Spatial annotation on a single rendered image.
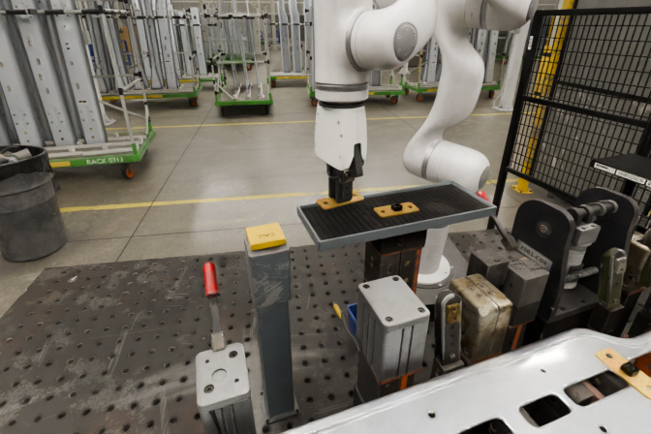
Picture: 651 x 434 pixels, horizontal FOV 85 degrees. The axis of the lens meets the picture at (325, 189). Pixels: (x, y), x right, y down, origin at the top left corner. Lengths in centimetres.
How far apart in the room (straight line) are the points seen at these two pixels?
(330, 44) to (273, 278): 39
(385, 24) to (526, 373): 55
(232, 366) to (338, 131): 37
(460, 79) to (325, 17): 46
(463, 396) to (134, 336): 88
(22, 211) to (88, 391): 207
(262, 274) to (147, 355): 56
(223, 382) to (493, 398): 38
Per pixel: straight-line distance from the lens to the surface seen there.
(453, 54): 93
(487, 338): 70
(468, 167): 96
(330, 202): 63
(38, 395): 118
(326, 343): 106
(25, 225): 309
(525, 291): 76
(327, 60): 54
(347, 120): 55
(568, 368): 73
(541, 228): 79
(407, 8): 52
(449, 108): 94
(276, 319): 72
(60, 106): 463
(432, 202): 76
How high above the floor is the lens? 149
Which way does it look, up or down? 25 degrees down
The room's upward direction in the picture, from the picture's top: straight up
